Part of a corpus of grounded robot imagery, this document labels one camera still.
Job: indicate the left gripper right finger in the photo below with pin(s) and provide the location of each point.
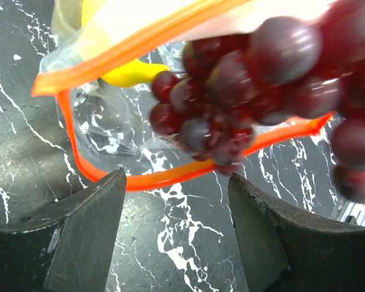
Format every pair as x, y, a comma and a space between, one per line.
285, 248

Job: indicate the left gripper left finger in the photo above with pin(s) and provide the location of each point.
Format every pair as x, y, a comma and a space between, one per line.
67, 245

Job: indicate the dark purple fake grapes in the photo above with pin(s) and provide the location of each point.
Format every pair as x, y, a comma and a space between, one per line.
283, 69

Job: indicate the zip bag with grapes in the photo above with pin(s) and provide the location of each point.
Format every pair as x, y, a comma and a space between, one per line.
106, 124

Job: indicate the yellow fake banana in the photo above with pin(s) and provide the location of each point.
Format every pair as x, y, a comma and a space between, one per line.
130, 74

